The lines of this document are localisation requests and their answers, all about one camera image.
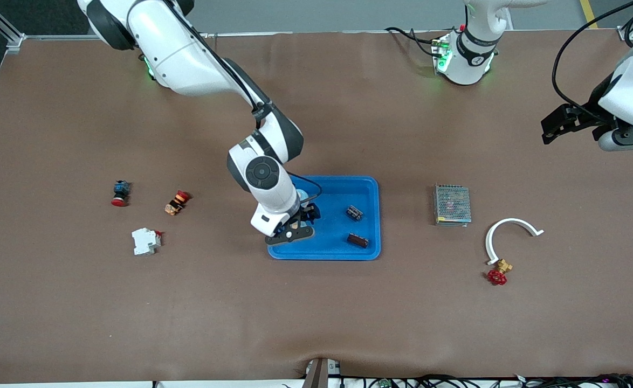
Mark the black arm base cable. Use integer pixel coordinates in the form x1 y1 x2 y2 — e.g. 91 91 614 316
385 26 441 57

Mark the orange red push switch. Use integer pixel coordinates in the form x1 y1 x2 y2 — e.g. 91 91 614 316
164 190 190 217

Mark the white semicircular pipe clamp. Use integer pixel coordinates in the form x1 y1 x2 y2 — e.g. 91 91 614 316
485 218 545 266

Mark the metal mesh power supply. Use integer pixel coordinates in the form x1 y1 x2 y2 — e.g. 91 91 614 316
433 183 472 227

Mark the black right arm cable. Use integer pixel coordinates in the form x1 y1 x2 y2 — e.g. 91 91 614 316
128 0 322 208

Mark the blue plastic tray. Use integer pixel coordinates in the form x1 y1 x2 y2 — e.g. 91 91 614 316
267 175 382 261

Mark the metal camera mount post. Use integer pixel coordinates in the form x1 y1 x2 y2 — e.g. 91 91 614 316
302 358 342 388

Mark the black cable bundle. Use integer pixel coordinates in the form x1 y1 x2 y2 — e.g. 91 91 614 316
511 373 633 388
343 375 511 388

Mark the red emergency stop button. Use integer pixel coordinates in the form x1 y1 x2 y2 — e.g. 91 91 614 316
111 180 132 207

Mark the white circuit breaker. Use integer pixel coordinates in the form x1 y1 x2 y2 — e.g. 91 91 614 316
132 227 163 257

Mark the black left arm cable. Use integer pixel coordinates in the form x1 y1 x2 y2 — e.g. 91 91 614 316
552 0 633 116

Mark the brass valve red handwheel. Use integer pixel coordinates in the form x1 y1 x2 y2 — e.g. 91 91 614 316
486 259 513 286

